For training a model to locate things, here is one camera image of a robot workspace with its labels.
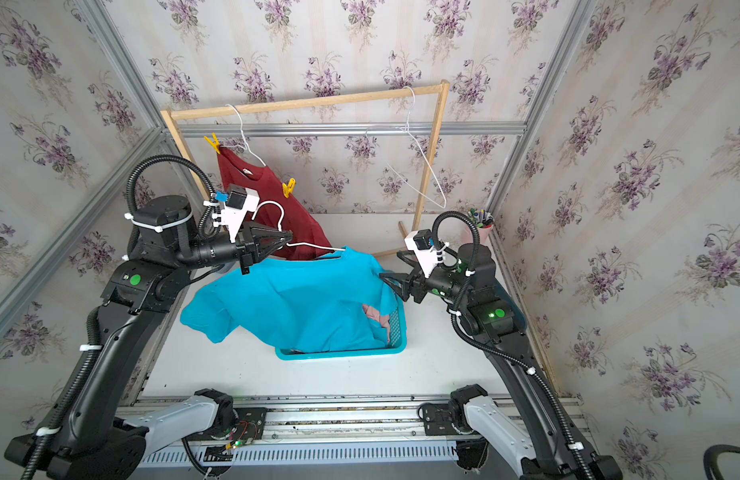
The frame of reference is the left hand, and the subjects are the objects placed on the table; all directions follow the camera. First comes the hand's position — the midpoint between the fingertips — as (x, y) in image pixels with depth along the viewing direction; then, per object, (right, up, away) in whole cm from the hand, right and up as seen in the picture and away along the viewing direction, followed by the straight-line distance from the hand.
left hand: (290, 235), depth 56 cm
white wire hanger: (+33, +34, +47) cm, 66 cm away
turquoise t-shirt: (0, -15, +10) cm, 18 cm away
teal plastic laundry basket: (+23, -29, +25) cm, 45 cm away
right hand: (+22, -6, +9) cm, 24 cm away
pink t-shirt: (+16, -23, +29) cm, 40 cm away
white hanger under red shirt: (-28, +32, +45) cm, 62 cm away
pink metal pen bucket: (+55, +2, +47) cm, 72 cm away
